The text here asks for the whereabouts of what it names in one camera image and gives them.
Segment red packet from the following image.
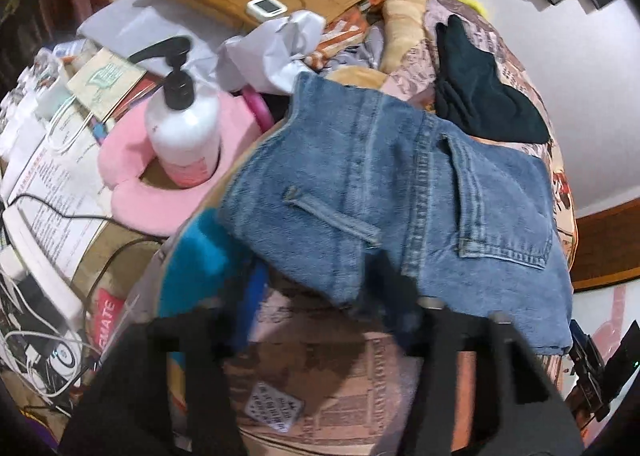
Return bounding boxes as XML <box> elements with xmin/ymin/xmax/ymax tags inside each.
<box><xmin>87</xmin><ymin>286</ymin><xmax>128</xmax><ymax>352</ymax></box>

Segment beige printed card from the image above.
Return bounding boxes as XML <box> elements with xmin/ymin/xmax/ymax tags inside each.
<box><xmin>66</xmin><ymin>47</ymin><xmax>148</xmax><ymax>121</ymax></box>

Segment white printed paper sheet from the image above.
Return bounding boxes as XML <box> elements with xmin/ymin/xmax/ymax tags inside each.
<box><xmin>0</xmin><ymin>109</ymin><xmax>115</xmax><ymax>282</ymax></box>

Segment grey paper sheet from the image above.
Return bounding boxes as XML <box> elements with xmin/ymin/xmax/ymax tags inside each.
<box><xmin>77</xmin><ymin>0</ymin><xmax>221</xmax><ymax>87</ymax></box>

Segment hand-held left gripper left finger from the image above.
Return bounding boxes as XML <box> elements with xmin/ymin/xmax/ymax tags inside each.
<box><xmin>59</xmin><ymin>210</ymin><xmax>272</xmax><ymax>456</ymax></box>

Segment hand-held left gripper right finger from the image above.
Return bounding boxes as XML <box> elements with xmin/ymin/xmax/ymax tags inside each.
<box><xmin>367</xmin><ymin>271</ymin><xmax>587</xmax><ymax>456</ymax></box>

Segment pink plush cushion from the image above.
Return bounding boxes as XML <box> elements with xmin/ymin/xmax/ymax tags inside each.
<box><xmin>97</xmin><ymin>89</ymin><xmax>263</xmax><ymax>237</ymax></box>

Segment printed blanket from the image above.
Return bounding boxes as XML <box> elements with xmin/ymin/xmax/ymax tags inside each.
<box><xmin>157</xmin><ymin>0</ymin><xmax>581</xmax><ymax>456</ymax></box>

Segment white pump lotion bottle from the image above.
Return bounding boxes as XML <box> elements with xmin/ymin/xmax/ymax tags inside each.
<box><xmin>127</xmin><ymin>36</ymin><xmax>222</xmax><ymax>188</ymax></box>

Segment white round charger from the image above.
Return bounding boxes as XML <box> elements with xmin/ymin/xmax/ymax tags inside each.
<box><xmin>47</xmin><ymin>341</ymin><xmax>81</xmax><ymax>373</ymax></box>

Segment small white digital device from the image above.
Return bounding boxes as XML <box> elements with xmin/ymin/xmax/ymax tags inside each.
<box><xmin>246</xmin><ymin>0</ymin><xmax>287</xmax><ymax>20</ymax></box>

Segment black cable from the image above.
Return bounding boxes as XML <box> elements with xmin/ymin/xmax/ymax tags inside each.
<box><xmin>7</xmin><ymin>193</ymin><xmax>166</xmax><ymax>297</ymax></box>

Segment black garment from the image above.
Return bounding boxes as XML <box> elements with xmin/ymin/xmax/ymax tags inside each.
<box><xmin>434</xmin><ymin>15</ymin><xmax>551</xmax><ymax>143</ymax></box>

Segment brown wooden trim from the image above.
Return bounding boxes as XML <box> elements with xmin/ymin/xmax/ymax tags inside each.
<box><xmin>570</xmin><ymin>199</ymin><xmax>640</xmax><ymax>292</ymax></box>

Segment crumpled white plastic bag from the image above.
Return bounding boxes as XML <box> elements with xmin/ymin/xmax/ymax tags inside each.
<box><xmin>217</xmin><ymin>10</ymin><xmax>326</xmax><ymax>96</ymax></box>

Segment blue denim pants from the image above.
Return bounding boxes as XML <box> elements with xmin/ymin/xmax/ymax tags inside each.
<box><xmin>217</xmin><ymin>71</ymin><xmax>576</xmax><ymax>357</ymax></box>

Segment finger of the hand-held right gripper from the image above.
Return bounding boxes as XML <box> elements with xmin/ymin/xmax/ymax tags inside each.
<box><xmin>567</xmin><ymin>319</ymin><xmax>607</xmax><ymax>374</ymax></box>
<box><xmin>570</xmin><ymin>373</ymin><xmax>613</xmax><ymax>426</ymax></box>

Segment tangle of white cables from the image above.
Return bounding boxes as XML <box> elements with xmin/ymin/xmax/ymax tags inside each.
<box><xmin>0</xmin><ymin>271</ymin><xmax>101</xmax><ymax>404</ymax></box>

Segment pink plastic ring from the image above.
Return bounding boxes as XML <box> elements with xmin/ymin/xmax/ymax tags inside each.
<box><xmin>240</xmin><ymin>86</ymin><xmax>275</xmax><ymax>133</ymax></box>

